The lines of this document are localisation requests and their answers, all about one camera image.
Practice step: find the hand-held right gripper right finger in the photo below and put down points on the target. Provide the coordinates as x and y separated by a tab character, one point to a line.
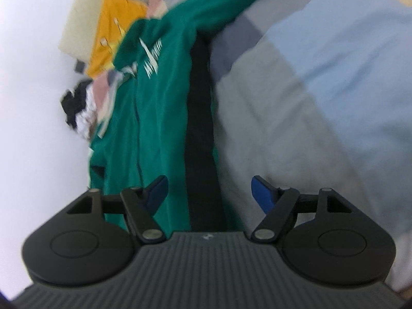
264	196

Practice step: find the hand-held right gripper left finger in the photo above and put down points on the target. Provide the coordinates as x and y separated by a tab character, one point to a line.
159	190

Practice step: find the green jacket with black stripe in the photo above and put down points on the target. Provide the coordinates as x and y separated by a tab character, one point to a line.
161	103

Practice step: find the white crumpled cloth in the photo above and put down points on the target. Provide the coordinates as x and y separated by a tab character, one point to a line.
87	123

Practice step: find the dark cloth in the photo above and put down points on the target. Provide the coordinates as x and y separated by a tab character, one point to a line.
75	101

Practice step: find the colour-block bed sheet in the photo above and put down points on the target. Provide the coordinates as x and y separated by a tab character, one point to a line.
322	87

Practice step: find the yellow crown-print pillow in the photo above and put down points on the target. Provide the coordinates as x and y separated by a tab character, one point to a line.
109	29

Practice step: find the cream quilted headboard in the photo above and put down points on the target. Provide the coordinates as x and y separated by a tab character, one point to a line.
83	16

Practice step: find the grey wall socket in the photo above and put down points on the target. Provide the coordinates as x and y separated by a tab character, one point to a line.
80	66

